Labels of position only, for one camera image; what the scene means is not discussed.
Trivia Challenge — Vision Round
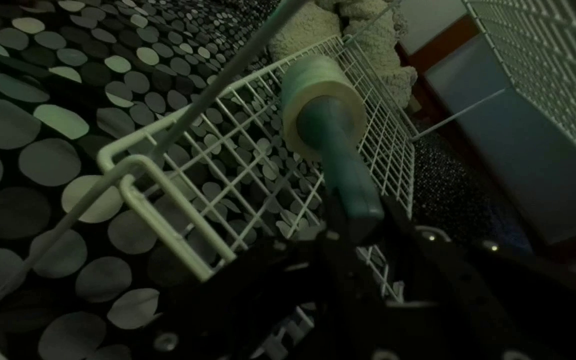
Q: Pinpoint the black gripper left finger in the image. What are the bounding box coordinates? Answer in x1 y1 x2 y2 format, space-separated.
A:
154 194 381 360

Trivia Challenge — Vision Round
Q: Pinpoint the black dotted bedspread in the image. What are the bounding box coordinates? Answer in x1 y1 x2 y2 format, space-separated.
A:
0 0 506 360

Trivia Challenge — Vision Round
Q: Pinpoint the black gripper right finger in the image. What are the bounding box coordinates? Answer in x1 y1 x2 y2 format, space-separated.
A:
383 202 576 360

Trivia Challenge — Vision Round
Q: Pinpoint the cream fuzzy blanket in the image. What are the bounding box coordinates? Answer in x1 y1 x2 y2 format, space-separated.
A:
268 0 418 107

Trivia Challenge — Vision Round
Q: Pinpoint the white wire two-tier rack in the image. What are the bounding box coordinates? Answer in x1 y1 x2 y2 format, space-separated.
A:
0 0 576 360

